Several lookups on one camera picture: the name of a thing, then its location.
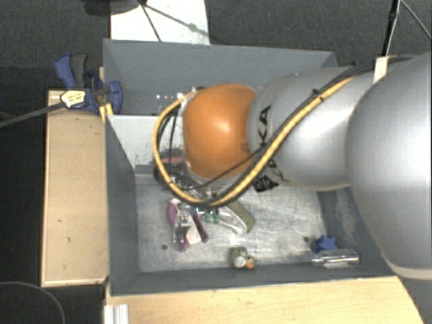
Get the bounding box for clear safety glasses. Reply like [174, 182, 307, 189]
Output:
[215, 203, 257, 234]

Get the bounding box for red round object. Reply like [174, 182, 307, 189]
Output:
[160, 148, 186, 166]

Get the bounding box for pale wood flat board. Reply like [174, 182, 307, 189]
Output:
[40, 89, 111, 288]

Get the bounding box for blue star-shaped toy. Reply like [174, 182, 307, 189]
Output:
[310, 234, 338, 254]

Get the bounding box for grey metal bin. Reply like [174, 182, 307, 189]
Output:
[102, 38, 408, 296]

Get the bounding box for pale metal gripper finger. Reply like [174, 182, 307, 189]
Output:
[180, 212, 192, 246]
[172, 214, 182, 248]

